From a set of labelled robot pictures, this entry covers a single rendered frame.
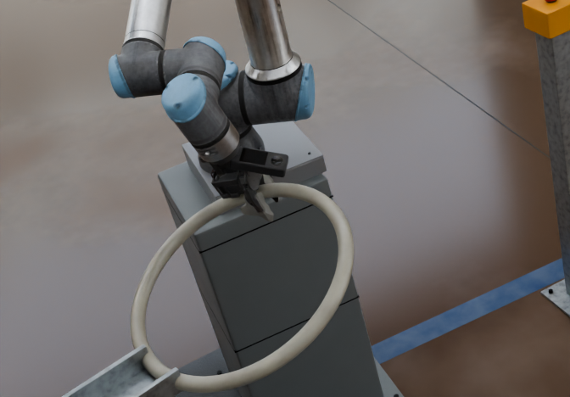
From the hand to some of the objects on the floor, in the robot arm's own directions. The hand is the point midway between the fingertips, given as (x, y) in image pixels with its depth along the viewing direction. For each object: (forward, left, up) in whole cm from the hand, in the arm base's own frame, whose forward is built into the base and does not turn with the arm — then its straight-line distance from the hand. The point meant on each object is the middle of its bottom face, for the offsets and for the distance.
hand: (275, 207), depth 218 cm
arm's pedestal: (-63, +12, -118) cm, 134 cm away
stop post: (-44, +108, -115) cm, 163 cm away
